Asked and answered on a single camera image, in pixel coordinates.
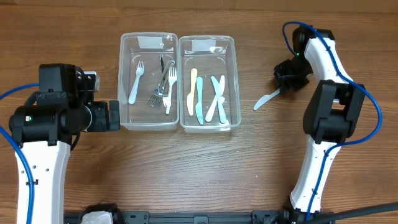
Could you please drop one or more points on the black handled utensil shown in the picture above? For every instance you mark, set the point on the black handled utensil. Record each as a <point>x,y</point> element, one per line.
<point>162,63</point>

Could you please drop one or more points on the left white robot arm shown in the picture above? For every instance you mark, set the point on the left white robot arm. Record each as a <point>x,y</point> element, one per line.
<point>44,131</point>

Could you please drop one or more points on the metal fork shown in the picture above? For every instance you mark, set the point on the metal fork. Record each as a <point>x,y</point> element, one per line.
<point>156,97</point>
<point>163,87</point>

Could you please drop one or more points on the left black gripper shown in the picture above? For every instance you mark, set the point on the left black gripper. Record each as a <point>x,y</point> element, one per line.
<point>114,115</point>

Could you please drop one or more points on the right clear plastic container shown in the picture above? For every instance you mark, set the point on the right clear plastic container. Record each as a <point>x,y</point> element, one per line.
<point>211,55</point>

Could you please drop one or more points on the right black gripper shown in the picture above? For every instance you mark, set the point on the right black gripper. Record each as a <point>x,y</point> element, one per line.
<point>288,78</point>

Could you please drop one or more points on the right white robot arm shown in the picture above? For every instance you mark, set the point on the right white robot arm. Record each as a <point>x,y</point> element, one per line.
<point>330,118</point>

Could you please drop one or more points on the white plastic knife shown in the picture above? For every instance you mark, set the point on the white plastic knife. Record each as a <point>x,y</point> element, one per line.
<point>210,113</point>

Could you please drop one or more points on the clear plastic container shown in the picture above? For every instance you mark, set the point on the clear plastic container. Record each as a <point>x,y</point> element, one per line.
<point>146,47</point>
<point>211,55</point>

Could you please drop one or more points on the yellow plastic knife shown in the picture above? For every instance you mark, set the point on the yellow plastic knife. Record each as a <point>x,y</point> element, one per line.
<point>190,96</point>

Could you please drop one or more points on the white plastic fork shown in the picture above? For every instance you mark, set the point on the white plastic fork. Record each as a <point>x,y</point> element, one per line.
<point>139,72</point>
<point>167,101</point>

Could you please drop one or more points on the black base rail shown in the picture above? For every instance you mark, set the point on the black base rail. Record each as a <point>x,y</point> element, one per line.
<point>144,217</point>

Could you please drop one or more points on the light teal plastic knife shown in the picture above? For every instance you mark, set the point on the light teal plastic knife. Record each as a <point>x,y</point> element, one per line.
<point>218,95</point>

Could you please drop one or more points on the left clear plastic container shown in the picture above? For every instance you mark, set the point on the left clear plastic container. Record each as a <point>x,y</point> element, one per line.
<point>146,47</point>

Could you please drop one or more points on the pale blue plastic knife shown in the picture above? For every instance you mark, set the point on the pale blue plastic knife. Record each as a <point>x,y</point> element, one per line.
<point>264,99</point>

